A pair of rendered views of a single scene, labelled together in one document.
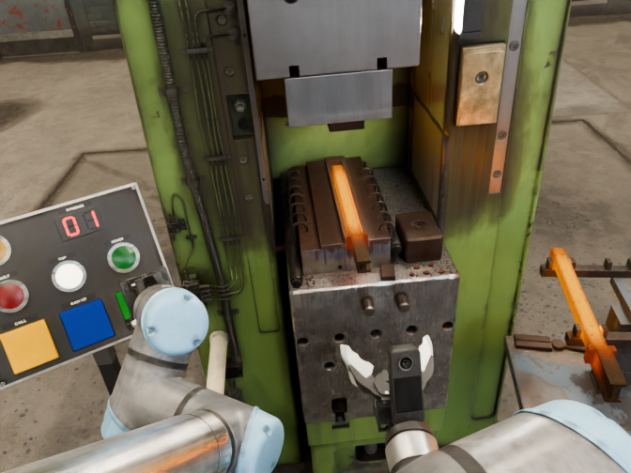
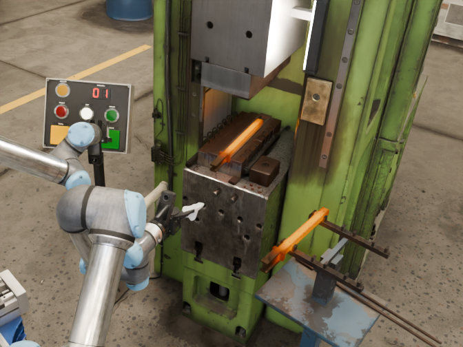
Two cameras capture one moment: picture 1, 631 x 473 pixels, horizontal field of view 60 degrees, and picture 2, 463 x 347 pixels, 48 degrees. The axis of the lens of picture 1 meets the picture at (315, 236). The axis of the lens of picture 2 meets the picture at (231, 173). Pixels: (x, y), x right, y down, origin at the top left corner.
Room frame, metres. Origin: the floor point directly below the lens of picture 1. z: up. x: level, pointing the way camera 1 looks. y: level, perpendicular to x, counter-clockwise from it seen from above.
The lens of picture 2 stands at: (-0.54, -0.88, 2.10)
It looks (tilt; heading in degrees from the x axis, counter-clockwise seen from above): 34 degrees down; 26
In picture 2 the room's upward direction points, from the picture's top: 5 degrees clockwise
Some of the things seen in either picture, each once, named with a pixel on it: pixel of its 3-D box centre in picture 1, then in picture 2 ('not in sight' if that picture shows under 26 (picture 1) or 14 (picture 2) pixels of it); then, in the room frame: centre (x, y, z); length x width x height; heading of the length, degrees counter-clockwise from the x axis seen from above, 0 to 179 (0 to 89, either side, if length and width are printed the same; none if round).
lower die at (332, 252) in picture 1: (334, 207); (241, 140); (1.20, -0.06, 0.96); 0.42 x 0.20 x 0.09; 3
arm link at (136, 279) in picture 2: not in sight; (131, 270); (0.39, -0.10, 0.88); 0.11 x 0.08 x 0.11; 110
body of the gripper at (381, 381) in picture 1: (401, 413); (164, 222); (0.55, -0.11, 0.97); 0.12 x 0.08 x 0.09; 3
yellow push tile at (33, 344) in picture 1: (29, 345); (60, 135); (0.73, 0.52, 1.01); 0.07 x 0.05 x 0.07; 118
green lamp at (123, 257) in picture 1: (123, 257); (111, 115); (0.86, 0.37, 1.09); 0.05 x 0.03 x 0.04; 93
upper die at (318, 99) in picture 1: (327, 66); (249, 62); (1.20, -0.06, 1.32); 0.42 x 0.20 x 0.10; 3
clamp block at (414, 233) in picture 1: (418, 236); (264, 171); (1.06, -0.24, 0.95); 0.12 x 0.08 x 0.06; 3
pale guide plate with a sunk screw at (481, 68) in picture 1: (479, 85); (315, 101); (1.14, -0.37, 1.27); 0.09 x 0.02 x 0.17; 93
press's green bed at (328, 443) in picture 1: (361, 392); (239, 264); (1.22, -0.11, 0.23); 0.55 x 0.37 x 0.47; 3
